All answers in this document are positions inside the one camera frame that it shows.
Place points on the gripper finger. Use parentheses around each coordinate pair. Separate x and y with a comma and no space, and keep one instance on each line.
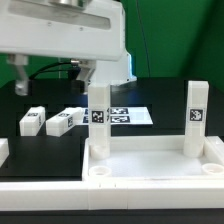
(87,68)
(18,63)

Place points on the white desk top tray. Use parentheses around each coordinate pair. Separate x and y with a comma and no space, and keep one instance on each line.
(152,157)

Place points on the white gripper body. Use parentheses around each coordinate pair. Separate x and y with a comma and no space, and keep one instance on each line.
(45,28)

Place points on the white left obstacle block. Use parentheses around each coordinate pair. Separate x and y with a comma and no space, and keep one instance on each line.
(4,150)

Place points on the fiducial marker sheet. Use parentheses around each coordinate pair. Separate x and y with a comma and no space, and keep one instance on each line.
(119,116)

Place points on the white front obstacle rail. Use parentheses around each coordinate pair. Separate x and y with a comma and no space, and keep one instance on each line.
(39,196)

